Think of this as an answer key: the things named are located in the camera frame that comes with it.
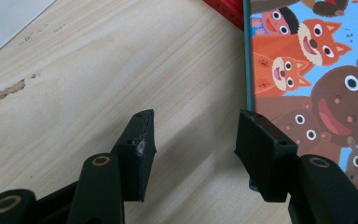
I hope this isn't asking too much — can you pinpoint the red picture book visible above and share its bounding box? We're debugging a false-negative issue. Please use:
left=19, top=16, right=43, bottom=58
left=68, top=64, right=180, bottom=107
left=202, top=0, right=246, bottom=32

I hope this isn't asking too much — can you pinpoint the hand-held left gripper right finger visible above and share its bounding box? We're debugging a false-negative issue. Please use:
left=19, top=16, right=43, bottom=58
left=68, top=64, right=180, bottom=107
left=234, top=109, right=299, bottom=203

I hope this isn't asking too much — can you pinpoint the animal cartoon picture book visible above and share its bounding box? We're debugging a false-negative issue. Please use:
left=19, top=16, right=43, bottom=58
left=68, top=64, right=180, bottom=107
left=242, top=0, right=358, bottom=192

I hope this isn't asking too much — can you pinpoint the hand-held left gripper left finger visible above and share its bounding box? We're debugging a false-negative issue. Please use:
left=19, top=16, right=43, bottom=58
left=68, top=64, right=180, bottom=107
left=111, top=108, right=158, bottom=203

